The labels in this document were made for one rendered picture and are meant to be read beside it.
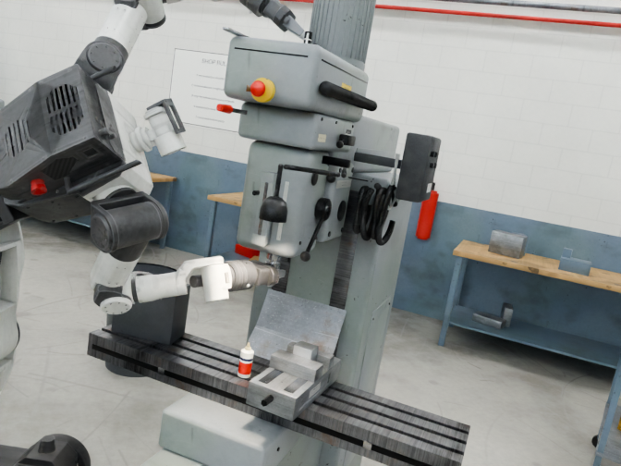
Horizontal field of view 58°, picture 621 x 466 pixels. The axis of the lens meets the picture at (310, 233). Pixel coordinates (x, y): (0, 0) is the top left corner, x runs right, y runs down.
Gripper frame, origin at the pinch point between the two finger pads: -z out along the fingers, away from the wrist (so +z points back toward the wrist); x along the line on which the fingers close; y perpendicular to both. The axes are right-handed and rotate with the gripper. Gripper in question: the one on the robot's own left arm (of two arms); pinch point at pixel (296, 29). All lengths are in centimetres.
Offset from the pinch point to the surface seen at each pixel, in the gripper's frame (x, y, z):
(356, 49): -17.6, 7.8, -14.5
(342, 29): -15.0, 9.6, -7.6
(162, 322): -6, -100, -22
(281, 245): 10, -49, -37
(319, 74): 21.8, -5.8, -17.2
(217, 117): -473, -112, 133
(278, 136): 12.4, -25.3, -17.3
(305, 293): -36, -70, -54
